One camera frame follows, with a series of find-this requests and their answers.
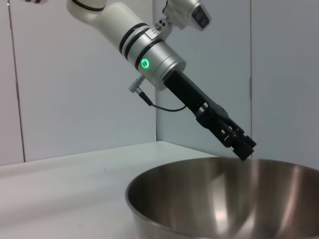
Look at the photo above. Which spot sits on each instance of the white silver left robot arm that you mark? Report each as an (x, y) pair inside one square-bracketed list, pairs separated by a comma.
[(112, 22)]

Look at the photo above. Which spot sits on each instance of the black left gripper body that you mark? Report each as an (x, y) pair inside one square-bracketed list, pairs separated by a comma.
[(189, 92)]

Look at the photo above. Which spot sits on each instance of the stainless steel mixing bowl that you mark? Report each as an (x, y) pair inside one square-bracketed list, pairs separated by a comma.
[(199, 199)]

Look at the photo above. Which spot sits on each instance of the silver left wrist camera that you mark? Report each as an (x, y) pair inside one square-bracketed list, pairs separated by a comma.
[(194, 12)]

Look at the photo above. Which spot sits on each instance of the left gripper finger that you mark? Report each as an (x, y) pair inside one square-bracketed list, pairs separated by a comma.
[(240, 130), (236, 145)]

